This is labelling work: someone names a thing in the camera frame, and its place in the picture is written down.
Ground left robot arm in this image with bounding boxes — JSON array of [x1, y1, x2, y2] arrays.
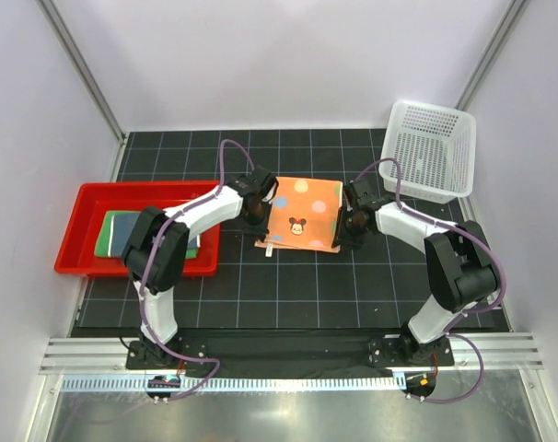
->
[[122, 167, 279, 368]]

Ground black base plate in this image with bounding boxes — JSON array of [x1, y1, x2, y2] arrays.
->
[[125, 329, 455, 379]]

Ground left corner aluminium post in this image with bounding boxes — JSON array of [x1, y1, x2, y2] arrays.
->
[[35, 0, 125, 144]]

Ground right corner aluminium post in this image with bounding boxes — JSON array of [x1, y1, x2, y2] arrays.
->
[[455, 0, 530, 111]]

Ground white perforated plastic basket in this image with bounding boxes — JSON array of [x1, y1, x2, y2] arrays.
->
[[378, 100, 477, 204]]

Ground corner aluminium post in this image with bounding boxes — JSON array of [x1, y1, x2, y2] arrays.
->
[[455, 0, 530, 111], [35, 0, 125, 144]]

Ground aluminium frame rail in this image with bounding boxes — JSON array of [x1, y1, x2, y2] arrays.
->
[[40, 331, 543, 378]]

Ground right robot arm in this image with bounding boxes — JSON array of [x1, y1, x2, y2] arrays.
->
[[332, 180, 501, 366]]

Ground slotted cable duct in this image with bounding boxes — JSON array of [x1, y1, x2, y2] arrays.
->
[[61, 373, 406, 394]]

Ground green microfiber towel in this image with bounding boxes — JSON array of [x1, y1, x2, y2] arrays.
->
[[93, 210, 202, 262]]

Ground orange patterned towel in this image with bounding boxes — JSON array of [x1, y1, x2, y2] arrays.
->
[[254, 177, 343, 253]]

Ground red plastic tray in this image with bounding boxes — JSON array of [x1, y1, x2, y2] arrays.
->
[[54, 180, 216, 277]]

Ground yellow printed towel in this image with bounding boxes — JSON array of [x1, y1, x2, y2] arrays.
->
[[108, 210, 202, 257]]

